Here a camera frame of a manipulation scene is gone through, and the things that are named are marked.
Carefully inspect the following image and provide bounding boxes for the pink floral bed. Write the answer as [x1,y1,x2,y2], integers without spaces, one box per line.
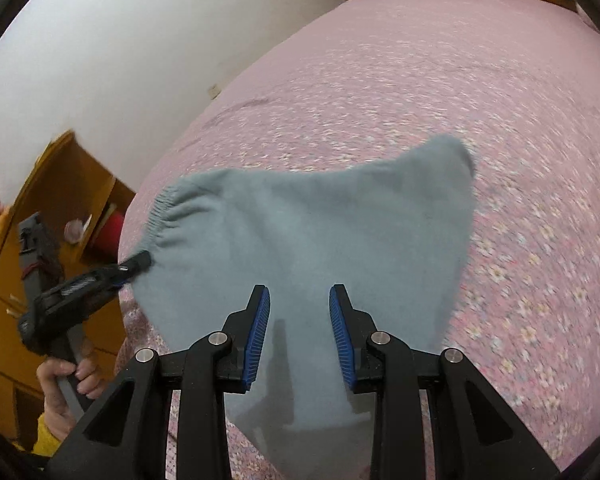
[115,0,600,480]

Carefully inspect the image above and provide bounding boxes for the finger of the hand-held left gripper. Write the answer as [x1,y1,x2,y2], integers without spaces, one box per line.
[115,249,154,287]

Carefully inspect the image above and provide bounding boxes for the wooden nightstand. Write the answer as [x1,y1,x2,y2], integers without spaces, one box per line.
[0,130,138,411]

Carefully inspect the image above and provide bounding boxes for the person's left hand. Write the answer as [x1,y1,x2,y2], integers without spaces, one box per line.
[35,338,107,442]

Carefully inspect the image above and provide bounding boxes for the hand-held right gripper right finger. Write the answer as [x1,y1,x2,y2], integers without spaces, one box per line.
[328,283,561,480]

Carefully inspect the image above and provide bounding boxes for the grey pants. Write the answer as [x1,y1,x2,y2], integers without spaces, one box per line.
[130,134,476,480]

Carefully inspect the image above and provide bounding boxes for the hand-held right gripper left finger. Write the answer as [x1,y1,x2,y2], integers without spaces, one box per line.
[52,284,272,480]

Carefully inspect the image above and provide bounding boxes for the red cup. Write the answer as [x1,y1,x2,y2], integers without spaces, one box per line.
[91,210,126,262]

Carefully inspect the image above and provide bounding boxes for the person's left forearm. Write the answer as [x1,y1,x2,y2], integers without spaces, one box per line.
[10,410,62,459]

